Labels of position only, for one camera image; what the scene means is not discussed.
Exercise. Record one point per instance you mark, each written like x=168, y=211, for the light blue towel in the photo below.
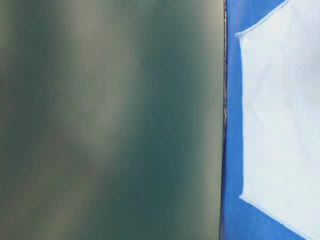
x=280, y=57

